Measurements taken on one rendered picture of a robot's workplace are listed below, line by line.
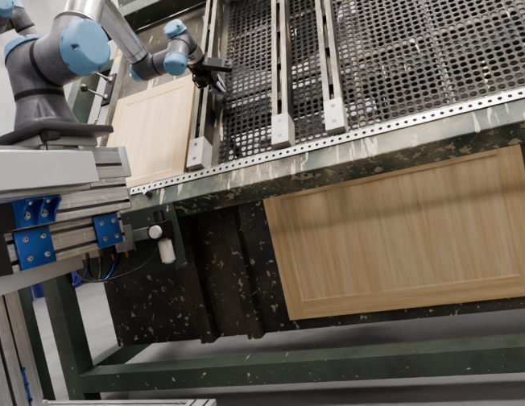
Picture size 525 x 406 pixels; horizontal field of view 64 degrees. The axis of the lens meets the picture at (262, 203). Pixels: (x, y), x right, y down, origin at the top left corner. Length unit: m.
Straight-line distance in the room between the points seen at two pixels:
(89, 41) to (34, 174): 0.37
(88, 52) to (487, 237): 1.32
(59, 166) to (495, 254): 1.34
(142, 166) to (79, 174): 0.86
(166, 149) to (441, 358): 1.25
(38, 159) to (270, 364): 1.05
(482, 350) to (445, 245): 0.36
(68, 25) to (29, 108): 0.22
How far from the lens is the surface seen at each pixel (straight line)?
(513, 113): 1.36
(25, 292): 1.92
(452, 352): 1.48
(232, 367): 1.66
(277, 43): 1.80
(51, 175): 0.93
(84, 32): 1.12
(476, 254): 1.61
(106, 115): 2.14
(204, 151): 1.60
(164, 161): 1.75
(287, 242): 1.66
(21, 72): 1.20
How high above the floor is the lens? 0.78
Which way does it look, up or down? 2 degrees down
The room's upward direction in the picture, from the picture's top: 13 degrees counter-clockwise
